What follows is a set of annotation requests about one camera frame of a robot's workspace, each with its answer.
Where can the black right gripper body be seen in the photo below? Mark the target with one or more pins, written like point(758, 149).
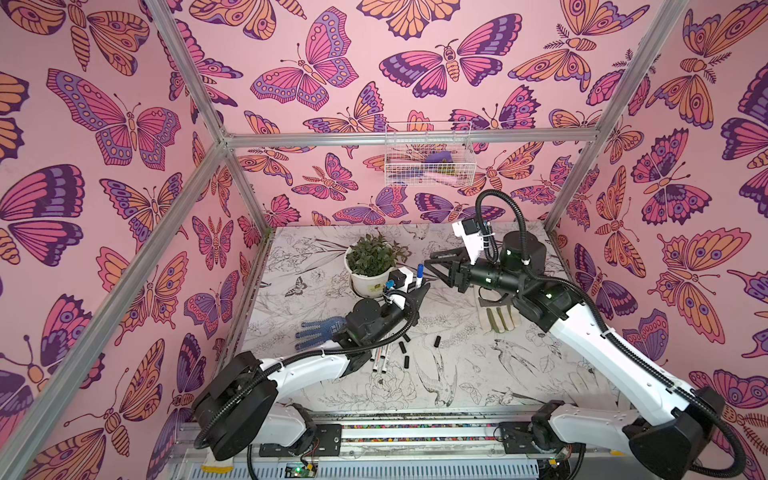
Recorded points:
point(459, 275)

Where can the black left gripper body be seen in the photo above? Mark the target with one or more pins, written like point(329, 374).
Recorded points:
point(401, 314)

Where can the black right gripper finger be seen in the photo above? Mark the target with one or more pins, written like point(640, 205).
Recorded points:
point(455, 255)
point(445, 272)

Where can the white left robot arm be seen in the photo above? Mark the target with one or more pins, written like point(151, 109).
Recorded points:
point(243, 403)

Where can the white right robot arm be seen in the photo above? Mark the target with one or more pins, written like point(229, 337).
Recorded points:
point(671, 428)

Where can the white plastic flower pot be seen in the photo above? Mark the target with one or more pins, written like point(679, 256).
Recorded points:
point(366, 286)

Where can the beige green work glove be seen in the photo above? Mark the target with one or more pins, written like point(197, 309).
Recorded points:
point(496, 312)

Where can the green potted plant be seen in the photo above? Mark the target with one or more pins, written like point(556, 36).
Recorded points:
point(372, 256)

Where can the blue dotted work glove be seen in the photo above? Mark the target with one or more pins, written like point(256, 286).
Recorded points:
point(315, 333)

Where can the clear wall basket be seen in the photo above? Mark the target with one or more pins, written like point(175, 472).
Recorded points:
point(429, 158)

